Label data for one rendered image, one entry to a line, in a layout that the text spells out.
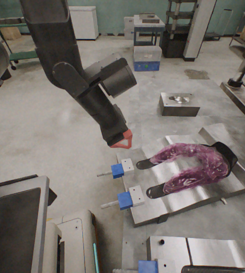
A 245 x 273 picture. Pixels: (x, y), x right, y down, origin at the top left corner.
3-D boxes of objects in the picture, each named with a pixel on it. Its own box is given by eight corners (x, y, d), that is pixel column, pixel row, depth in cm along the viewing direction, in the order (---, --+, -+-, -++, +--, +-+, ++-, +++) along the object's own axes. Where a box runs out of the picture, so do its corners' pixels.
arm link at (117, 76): (50, 53, 26) (46, 71, 20) (101, 15, 24) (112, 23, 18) (89, 99, 35) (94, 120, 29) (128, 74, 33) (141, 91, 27)
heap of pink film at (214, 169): (167, 200, 43) (173, 190, 37) (146, 155, 54) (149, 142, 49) (235, 180, 47) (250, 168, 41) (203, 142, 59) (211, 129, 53)
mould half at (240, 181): (134, 228, 43) (136, 219, 35) (116, 160, 60) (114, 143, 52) (260, 187, 51) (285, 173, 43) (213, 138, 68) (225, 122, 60)
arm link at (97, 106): (68, 85, 29) (69, 99, 25) (95, 67, 28) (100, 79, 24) (88, 107, 34) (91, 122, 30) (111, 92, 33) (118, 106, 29)
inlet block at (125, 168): (99, 185, 49) (96, 178, 45) (97, 173, 52) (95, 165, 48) (133, 177, 51) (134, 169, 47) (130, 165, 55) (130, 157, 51)
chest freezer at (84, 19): (99, 36, 581) (95, 6, 512) (95, 40, 528) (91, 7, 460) (64, 36, 585) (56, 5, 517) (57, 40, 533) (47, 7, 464)
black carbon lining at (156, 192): (148, 202, 43) (151, 194, 38) (134, 162, 53) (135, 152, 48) (236, 177, 49) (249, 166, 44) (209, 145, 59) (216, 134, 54)
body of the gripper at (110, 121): (118, 107, 39) (105, 87, 34) (130, 130, 33) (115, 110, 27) (99, 118, 40) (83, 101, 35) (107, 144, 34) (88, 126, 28)
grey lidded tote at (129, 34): (123, 40, 539) (123, 29, 515) (124, 37, 567) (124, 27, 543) (138, 40, 534) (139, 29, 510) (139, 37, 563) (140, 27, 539)
